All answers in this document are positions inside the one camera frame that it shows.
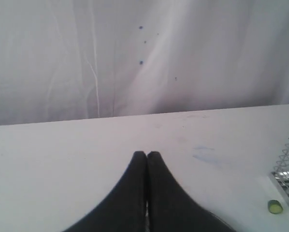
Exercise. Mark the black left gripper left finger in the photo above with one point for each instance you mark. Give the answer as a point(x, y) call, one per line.
point(124, 208)

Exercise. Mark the small green cucumber slice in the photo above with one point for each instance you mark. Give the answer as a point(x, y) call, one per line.
point(274, 207)

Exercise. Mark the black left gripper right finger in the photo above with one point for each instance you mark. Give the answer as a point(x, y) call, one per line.
point(170, 208)

